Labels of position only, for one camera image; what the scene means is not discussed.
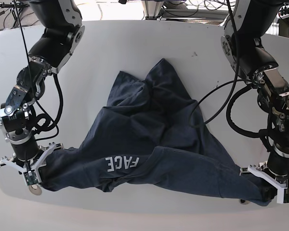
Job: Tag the black tripod stand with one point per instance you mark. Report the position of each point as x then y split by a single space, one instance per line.
9 9

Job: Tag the table grommet hole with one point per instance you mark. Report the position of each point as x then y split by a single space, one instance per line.
35 189
244 202

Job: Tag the right-side wrist camera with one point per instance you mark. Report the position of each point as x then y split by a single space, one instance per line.
32 177

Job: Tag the right table grommet hole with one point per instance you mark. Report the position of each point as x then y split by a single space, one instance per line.
244 202

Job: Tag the dark blue T-shirt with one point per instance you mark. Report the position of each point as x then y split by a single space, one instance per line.
143 136

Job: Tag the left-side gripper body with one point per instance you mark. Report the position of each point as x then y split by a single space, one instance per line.
275 170

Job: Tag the metal frame post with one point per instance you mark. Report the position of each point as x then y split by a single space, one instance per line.
152 8

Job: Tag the left table grommet hole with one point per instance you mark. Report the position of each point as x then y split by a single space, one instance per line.
35 189

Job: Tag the grey table leg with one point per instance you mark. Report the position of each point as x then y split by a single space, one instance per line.
283 28

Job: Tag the left-side robot arm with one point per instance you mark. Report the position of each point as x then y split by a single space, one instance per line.
261 108

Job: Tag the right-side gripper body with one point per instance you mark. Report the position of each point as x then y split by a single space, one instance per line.
29 155

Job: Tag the left-side wrist camera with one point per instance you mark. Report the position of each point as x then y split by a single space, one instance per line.
283 195

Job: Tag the right-side robot arm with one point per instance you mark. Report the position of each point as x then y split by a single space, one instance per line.
18 120

